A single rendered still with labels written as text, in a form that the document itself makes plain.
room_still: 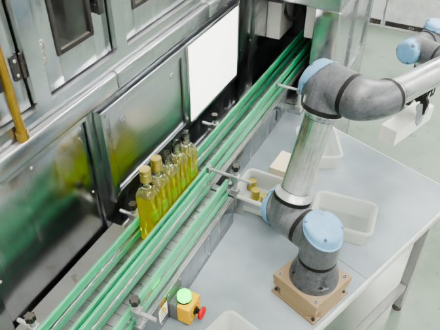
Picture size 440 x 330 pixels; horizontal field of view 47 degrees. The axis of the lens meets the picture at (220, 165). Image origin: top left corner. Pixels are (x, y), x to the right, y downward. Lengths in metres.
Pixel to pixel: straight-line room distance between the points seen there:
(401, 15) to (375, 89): 3.90
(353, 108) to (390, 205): 0.81
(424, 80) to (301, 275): 0.65
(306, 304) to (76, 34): 0.99
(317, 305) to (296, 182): 0.37
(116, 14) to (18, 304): 0.83
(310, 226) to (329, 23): 1.10
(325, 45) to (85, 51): 1.23
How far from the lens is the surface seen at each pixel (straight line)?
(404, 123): 1.85
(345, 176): 2.13
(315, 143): 1.42
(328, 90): 1.34
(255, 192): 1.91
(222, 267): 1.74
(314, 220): 1.47
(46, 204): 1.45
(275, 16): 2.51
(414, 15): 5.18
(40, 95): 1.30
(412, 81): 1.42
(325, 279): 1.56
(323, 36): 2.33
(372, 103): 1.31
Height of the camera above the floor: 2.11
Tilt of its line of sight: 40 degrees down
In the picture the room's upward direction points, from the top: straight up
